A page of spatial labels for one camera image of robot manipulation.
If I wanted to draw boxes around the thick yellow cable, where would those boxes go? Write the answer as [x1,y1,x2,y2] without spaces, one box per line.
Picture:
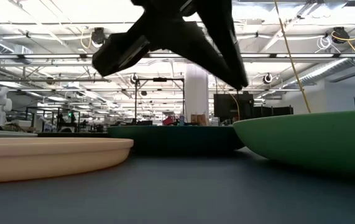
[272,0,311,114]

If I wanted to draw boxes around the brown cardboard box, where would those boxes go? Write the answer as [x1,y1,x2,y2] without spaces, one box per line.
[190,113,208,126]

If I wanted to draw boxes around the black monitor screen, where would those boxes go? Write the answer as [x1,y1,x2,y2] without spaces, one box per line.
[213,91,255,121]

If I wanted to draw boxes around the thin yellow cable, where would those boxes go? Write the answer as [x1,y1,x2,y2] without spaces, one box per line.
[229,91,241,121]

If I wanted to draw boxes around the black metal frame stand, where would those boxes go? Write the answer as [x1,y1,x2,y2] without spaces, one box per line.
[134,77,186,125]

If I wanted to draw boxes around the light green plastic plate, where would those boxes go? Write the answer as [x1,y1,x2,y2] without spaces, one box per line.
[233,108,355,180]

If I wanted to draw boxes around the peach plastic plate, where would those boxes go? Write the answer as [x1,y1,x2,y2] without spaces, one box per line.
[0,138,134,185]

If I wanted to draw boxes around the white round column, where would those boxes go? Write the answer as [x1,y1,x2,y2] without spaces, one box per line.
[185,63,210,125]

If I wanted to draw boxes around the black frame workstation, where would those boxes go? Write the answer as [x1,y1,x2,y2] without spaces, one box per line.
[24,106,81,133]

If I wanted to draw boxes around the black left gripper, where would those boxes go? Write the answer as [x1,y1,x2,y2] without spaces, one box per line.
[91,0,249,91]

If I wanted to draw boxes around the dark green plastic plate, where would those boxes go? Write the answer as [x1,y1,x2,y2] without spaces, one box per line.
[108,125,246,154]

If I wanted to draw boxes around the black partition panels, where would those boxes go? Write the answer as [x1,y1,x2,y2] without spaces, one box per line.
[253,105,295,121]

